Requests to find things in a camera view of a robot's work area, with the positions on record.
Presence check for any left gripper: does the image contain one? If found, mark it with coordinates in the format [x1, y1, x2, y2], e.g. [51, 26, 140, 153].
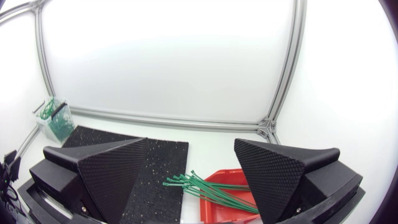
[2, 150, 22, 187]

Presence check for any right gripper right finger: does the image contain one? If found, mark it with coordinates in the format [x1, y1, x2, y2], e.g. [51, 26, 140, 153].
[233, 138, 364, 224]

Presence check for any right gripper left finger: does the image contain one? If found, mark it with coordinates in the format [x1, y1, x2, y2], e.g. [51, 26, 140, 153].
[29, 138, 149, 224]

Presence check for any clear plastic bin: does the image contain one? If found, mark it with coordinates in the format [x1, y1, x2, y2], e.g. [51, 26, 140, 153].
[32, 96, 75, 144]

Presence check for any red plastic box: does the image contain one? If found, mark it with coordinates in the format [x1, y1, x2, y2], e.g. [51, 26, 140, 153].
[199, 169, 261, 224]

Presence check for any black speckled mat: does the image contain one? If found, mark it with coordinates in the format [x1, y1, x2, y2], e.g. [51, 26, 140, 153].
[62, 125, 190, 224]

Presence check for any pile of closed green cable ties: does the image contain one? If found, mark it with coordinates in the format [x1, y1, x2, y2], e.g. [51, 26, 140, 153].
[39, 98, 75, 142]

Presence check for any bundle of green cable ties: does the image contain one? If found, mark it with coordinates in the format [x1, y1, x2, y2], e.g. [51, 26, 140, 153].
[162, 170, 259, 215]

